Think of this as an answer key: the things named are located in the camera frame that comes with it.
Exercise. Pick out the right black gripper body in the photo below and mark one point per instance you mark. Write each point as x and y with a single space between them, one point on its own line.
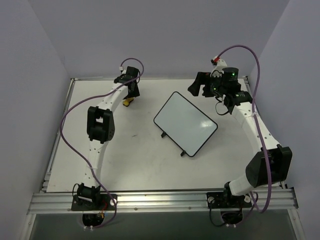
204 85

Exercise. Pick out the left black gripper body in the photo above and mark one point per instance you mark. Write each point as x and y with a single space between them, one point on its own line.
134 90

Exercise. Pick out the yellow whiteboard eraser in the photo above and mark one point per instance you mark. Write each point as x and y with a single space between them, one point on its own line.
127 102

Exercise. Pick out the white whiteboard black frame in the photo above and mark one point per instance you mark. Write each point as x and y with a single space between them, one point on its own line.
185 124

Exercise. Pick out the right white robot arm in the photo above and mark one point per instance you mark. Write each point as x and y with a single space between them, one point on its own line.
271 161

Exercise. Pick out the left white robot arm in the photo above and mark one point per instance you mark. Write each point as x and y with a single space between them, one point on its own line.
100 129

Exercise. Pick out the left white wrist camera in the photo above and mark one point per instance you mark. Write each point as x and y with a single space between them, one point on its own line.
123 70

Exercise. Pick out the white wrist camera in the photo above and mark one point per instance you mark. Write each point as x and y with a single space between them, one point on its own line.
218 66
123 70

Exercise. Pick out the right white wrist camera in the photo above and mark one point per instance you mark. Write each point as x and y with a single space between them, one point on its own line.
218 66

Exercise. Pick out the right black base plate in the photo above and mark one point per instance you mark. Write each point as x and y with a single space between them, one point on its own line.
225 200

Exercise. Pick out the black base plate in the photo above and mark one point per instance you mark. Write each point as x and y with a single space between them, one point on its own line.
225 200
85 204

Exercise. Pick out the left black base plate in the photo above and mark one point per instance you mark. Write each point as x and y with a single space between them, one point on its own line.
85 204

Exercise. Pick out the aluminium rail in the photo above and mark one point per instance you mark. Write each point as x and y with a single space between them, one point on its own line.
130 202

